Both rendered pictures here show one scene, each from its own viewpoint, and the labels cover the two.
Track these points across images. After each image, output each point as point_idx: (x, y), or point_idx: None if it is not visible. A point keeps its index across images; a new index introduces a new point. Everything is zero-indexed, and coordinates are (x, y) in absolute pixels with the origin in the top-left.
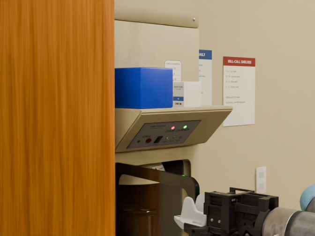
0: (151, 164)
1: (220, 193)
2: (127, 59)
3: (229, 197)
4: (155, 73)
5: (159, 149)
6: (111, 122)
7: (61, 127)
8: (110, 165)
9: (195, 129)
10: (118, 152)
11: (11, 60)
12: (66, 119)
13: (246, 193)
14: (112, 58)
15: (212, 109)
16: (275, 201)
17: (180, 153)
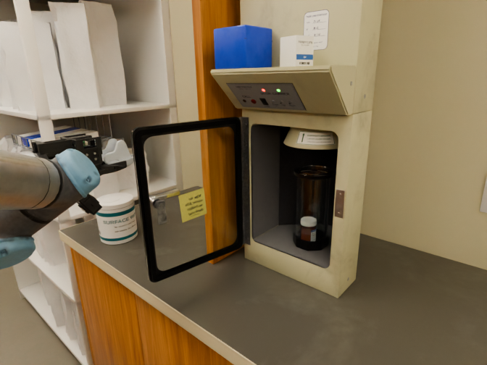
0: (301, 129)
1: (80, 136)
2: (260, 21)
3: (60, 137)
4: (226, 32)
5: (294, 114)
6: (201, 80)
7: None
8: (202, 115)
9: (301, 95)
10: (252, 110)
11: None
12: None
13: (67, 139)
14: (198, 24)
15: (291, 69)
16: (37, 147)
17: (322, 122)
